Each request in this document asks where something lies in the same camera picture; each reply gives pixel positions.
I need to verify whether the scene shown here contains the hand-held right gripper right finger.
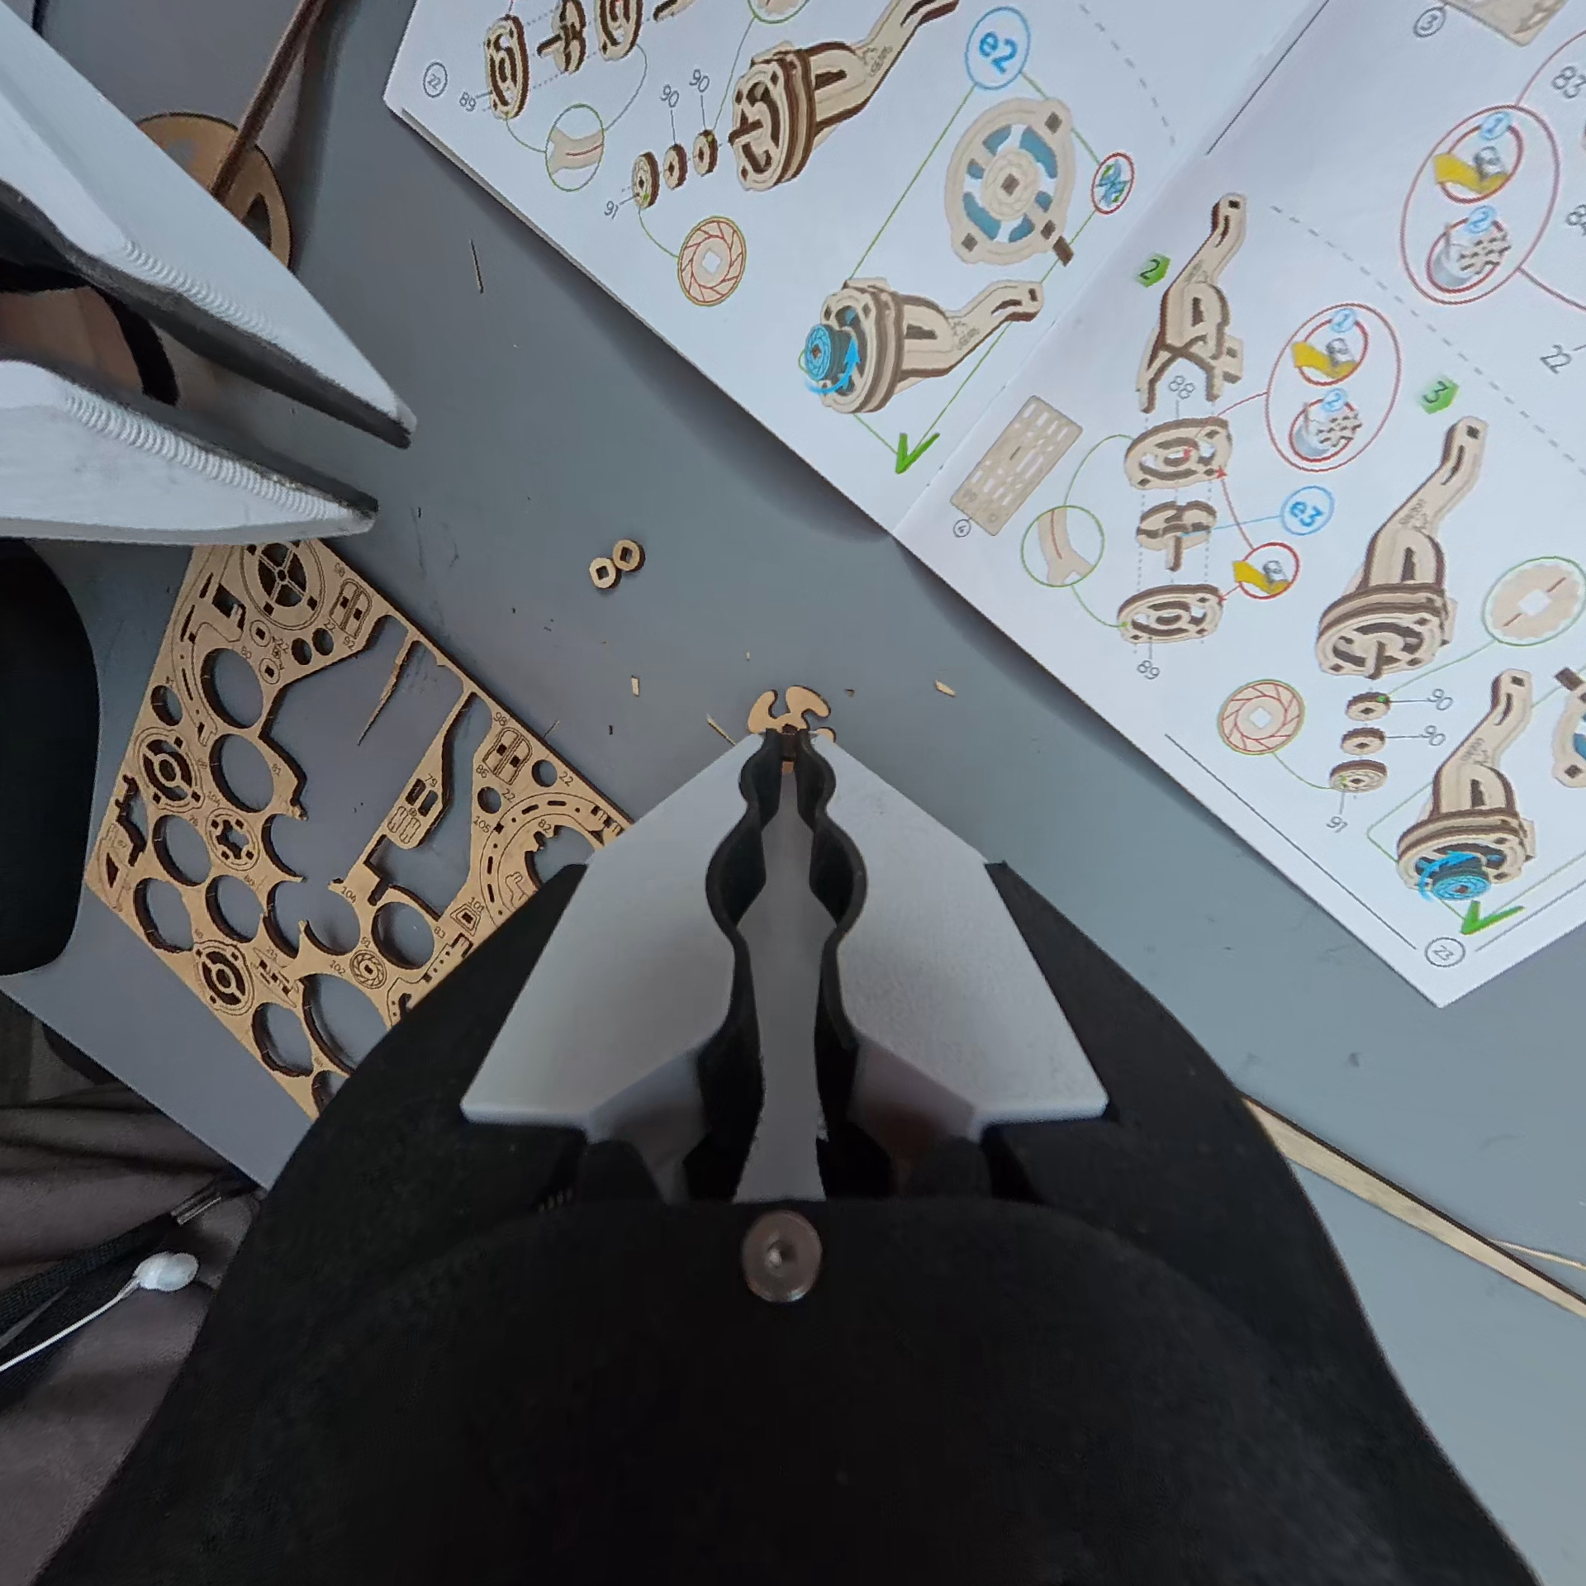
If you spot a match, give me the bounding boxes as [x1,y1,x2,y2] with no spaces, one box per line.
[802,732,1108,1200]

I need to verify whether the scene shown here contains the person's brown trousers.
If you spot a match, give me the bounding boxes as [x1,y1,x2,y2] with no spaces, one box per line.
[0,1089,267,1586]

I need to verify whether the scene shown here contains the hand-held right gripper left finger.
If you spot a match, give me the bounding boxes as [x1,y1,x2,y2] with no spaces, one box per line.
[458,730,796,1200]

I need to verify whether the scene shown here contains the black drawstring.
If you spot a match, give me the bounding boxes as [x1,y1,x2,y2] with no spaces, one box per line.
[0,1176,262,1357]

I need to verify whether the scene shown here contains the laser-cut wooden parts sheet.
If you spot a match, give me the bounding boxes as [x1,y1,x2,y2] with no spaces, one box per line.
[86,537,634,1123]

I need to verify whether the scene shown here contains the white drawstring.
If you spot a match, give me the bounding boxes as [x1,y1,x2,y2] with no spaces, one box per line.
[0,1251,201,1374]

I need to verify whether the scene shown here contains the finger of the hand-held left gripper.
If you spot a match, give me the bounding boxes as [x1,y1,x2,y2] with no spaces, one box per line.
[0,356,379,541]
[0,24,417,449]

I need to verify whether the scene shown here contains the white instruction booklet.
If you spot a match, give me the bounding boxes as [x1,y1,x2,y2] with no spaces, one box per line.
[383,0,1586,1008]

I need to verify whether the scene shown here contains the wooden wheel model assembly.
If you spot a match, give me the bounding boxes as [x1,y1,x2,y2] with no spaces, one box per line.
[0,0,335,400]

